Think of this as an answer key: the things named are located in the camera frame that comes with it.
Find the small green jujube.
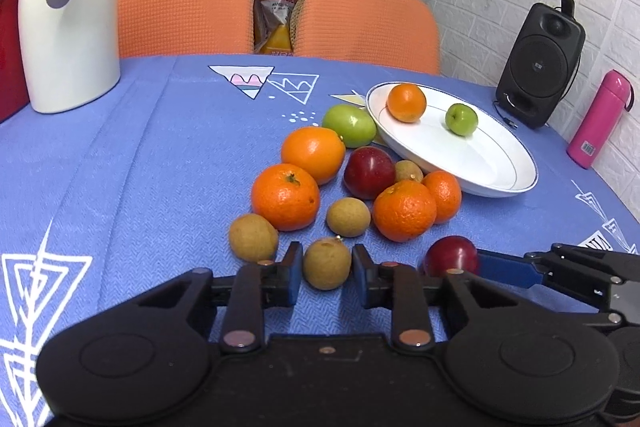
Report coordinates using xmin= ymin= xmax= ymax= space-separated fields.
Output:
xmin=445 ymin=103 xmax=479 ymax=137

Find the black speaker cable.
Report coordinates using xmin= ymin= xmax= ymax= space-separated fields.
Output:
xmin=492 ymin=99 xmax=520 ymax=128

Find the large green apple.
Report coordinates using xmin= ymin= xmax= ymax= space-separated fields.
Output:
xmin=321 ymin=104 xmax=377 ymax=146

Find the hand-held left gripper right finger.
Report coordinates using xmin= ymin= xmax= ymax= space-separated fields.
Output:
xmin=352 ymin=245 xmax=521 ymax=354

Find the white jug with grey handle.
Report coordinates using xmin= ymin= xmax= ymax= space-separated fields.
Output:
xmin=17 ymin=0 xmax=122 ymax=114

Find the red plum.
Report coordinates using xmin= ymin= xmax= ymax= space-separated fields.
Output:
xmin=424 ymin=235 xmax=480 ymax=278
xmin=343 ymin=146 xmax=397 ymax=200

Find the red panel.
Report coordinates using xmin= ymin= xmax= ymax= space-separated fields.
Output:
xmin=0 ymin=0 xmax=32 ymax=124

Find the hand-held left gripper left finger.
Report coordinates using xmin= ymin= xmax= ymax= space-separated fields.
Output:
xmin=135 ymin=242 xmax=305 ymax=354

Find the black speaker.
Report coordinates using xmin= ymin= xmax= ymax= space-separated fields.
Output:
xmin=496 ymin=0 xmax=587 ymax=130

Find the orange mandarin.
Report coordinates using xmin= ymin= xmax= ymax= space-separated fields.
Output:
xmin=422 ymin=170 xmax=462 ymax=225
xmin=372 ymin=180 xmax=437 ymax=243
xmin=251 ymin=163 xmax=321 ymax=232
xmin=387 ymin=83 xmax=427 ymax=124

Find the brown longan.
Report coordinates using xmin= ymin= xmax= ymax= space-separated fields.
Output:
xmin=395 ymin=160 xmax=425 ymax=184
xmin=229 ymin=213 xmax=279 ymax=263
xmin=326 ymin=198 xmax=372 ymax=238
xmin=303 ymin=237 xmax=352 ymax=290

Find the blue printed tablecloth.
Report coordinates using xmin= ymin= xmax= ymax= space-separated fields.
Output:
xmin=0 ymin=54 xmax=640 ymax=427

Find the large smooth orange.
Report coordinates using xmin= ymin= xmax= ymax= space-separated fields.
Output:
xmin=281 ymin=127 xmax=347 ymax=186

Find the orange fabric chair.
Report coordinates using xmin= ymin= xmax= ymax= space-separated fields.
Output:
xmin=290 ymin=0 xmax=441 ymax=75
xmin=116 ymin=0 xmax=255 ymax=58

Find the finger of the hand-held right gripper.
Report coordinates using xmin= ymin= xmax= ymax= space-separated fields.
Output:
xmin=475 ymin=243 xmax=640 ymax=333

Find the pink thermos bottle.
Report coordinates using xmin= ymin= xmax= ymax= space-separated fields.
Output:
xmin=566 ymin=69 xmax=635 ymax=170

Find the white plate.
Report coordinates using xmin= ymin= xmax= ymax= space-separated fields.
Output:
xmin=366 ymin=82 xmax=540 ymax=198

